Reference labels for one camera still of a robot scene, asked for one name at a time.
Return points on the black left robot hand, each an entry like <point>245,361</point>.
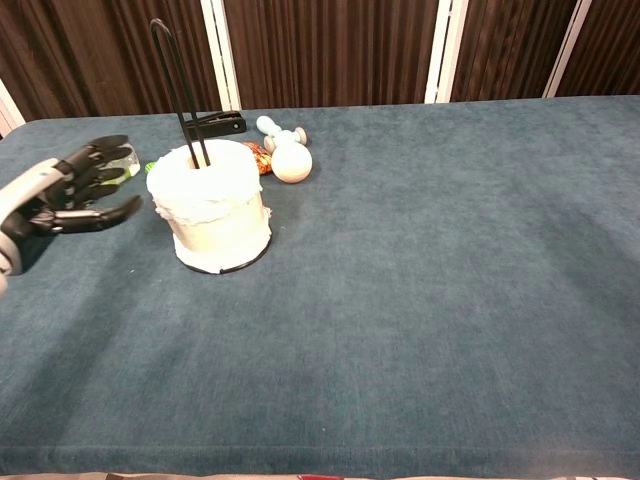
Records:
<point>75,192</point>

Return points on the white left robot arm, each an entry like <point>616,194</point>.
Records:
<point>6,265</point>

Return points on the clear plastic bottle green cap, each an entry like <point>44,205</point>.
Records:
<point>131,161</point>

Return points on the white paper towel roll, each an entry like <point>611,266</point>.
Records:
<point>212,210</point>

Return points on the black clip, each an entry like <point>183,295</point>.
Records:
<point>216,124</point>

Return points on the orange patterned snack packet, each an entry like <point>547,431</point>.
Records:
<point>260,157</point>

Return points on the white bowling pin toy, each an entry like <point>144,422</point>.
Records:
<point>287,152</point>

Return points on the dark brown folding screen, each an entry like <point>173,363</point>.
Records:
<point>320,50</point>

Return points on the blue table cloth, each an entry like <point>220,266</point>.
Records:
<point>350,300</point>

